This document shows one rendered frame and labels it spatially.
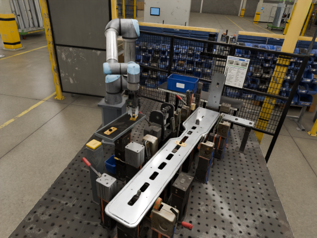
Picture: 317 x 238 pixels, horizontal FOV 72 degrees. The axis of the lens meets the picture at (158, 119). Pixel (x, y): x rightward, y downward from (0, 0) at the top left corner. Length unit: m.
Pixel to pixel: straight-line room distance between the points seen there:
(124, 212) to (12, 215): 1.68
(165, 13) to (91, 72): 4.90
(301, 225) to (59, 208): 2.26
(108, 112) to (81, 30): 2.44
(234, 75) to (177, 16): 6.31
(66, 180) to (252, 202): 1.33
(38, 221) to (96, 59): 3.04
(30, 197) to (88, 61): 2.43
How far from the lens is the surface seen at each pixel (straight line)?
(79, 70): 4.31
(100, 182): 1.19
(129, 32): 1.69
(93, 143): 1.28
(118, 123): 1.46
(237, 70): 2.31
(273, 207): 1.80
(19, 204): 2.73
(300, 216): 2.89
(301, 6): 2.25
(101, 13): 3.91
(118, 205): 1.16
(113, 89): 1.80
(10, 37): 9.05
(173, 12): 8.46
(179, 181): 1.24
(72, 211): 1.57
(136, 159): 1.32
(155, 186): 1.24
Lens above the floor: 1.90
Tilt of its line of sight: 29 degrees down
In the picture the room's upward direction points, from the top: 4 degrees clockwise
